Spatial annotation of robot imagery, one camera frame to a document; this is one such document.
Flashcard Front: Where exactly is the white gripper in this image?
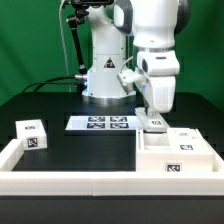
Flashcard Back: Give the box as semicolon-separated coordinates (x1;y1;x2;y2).
137;69;176;118

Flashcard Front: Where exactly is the white cabinet door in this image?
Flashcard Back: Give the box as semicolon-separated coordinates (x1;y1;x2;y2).
167;128;212;155
135;107;169;132

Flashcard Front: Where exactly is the white cabinet body box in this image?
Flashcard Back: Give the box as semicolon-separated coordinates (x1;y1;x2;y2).
136;130;215;172

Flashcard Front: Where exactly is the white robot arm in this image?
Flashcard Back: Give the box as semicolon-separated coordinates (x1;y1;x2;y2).
82;0;191;114

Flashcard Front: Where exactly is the white cabinet top block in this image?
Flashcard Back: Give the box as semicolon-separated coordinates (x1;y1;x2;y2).
15;119;47;150

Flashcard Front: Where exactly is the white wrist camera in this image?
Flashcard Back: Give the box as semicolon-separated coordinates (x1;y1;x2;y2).
117;68;145;95

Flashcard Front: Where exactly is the white marker base plate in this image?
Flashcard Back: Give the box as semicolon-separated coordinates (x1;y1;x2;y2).
66;116;143;131

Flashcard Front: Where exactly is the black cable bundle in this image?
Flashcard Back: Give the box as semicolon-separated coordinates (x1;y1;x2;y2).
22;75;84;94

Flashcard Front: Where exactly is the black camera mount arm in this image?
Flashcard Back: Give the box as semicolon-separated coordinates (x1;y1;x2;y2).
59;0;114;85

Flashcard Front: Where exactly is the white thin cable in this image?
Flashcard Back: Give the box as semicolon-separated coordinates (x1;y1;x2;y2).
58;0;73;94

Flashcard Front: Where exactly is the white u-shaped obstacle frame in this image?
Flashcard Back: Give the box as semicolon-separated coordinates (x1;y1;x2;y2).
0;139;224;196

